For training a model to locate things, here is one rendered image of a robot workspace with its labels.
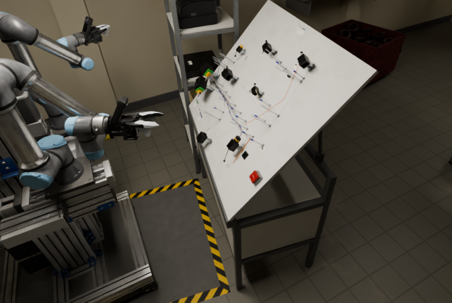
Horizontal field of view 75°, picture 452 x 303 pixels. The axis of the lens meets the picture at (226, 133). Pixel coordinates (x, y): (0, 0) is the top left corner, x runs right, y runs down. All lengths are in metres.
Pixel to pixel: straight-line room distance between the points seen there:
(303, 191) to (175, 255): 1.21
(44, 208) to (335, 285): 1.96
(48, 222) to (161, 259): 1.17
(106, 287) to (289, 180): 1.41
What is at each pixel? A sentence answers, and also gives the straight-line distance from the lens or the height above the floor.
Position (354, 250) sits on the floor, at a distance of 2.71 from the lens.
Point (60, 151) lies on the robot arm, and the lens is 1.55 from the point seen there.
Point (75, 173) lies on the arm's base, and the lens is 1.65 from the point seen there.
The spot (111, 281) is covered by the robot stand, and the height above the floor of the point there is 0.23.
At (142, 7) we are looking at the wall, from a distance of 3.78.
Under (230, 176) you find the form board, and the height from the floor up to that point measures 0.96.
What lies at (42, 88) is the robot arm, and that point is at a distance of 1.36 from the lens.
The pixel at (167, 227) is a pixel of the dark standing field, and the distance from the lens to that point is 2.74.
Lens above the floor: 2.23
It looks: 39 degrees down
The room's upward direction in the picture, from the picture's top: 3 degrees counter-clockwise
